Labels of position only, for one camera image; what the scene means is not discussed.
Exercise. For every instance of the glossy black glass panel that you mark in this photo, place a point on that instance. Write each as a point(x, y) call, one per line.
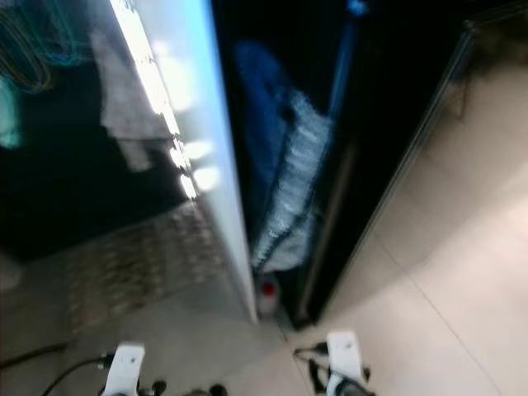
point(66, 190)

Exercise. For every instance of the bubble wrap sheet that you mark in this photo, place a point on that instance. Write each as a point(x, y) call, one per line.
point(297, 181)

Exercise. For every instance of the small white bottle red cap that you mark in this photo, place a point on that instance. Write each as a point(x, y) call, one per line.
point(269, 297)

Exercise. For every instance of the black fridge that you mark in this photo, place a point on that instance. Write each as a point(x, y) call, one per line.
point(379, 124)

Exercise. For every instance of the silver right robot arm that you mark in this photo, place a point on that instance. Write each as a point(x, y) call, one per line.
point(351, 386)

